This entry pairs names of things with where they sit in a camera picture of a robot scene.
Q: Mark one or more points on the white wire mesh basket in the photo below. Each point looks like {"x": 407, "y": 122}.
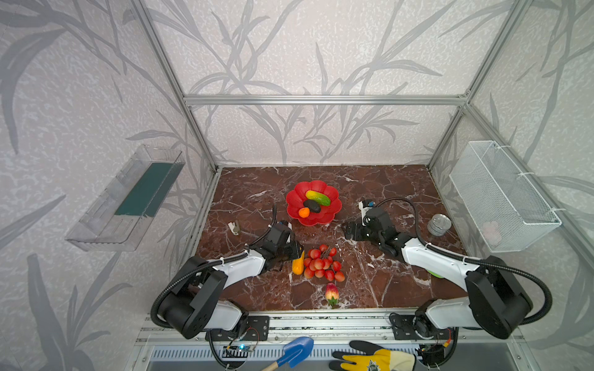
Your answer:
{"x": 493, "y": 187}

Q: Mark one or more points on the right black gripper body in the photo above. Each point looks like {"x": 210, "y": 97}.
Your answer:
{"x": 355, "y": 231}

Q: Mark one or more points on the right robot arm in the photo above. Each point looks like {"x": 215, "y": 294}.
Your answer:
{"x": 498, "y": 298}

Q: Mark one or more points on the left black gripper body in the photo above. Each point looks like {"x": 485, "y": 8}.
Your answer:
{"x": 291, "y": 250}

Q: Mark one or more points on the pink object in basket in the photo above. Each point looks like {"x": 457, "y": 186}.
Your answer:
{"x": 492, "y": 233}

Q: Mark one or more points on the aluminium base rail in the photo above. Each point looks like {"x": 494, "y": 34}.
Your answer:
{"x": 325, "y": 326}

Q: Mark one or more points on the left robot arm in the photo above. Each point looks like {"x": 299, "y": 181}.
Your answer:
{"x": 191, "y": 303}

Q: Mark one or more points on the small circuit board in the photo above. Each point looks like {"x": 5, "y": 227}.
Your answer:
{"x": 240, "y": 351}

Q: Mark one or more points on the blue toy shovel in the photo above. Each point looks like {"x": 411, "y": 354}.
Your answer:
{"x": 294, "y": 353}

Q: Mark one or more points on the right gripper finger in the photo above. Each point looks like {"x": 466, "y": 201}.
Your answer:
{"x": 350, "y": 226}
{"x": 350, "y": 235}

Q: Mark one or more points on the red flower-shaped fruit bowl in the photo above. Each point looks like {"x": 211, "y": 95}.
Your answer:
{"x": 296, "y": 197}

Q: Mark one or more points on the small white debris piece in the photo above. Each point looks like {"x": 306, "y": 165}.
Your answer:
{"x": 234, "y": 228}

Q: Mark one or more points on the small orange fake fruit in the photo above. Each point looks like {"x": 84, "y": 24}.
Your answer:
{"x": 304, "y": 212}

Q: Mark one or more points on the clear plastic wall shelf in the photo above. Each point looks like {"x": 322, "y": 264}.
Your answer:
{"x": 119, "y": 218}

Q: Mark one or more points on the yellow black work glove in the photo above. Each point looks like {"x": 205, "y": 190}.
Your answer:
{"x": 365, "y": 356}

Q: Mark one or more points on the silver tin can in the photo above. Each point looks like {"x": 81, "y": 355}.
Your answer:
{"x": 439, "y": 225}

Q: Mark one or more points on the dark fake avocado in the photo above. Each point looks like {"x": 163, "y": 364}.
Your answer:
{"x": 313, "y": 205}

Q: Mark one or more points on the green toy spatula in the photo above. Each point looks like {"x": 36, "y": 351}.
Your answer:
{"x": 435, "y": 274}

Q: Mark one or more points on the green yellow fake cucumber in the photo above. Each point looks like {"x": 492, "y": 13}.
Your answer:
{"x": 318, "y": 197}

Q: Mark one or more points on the red lychee bunch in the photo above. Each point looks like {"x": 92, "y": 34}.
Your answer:
{"x": 323, "y": 262}

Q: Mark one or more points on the red fake strawberry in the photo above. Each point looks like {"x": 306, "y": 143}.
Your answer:
{"x": 332, "y": 294}

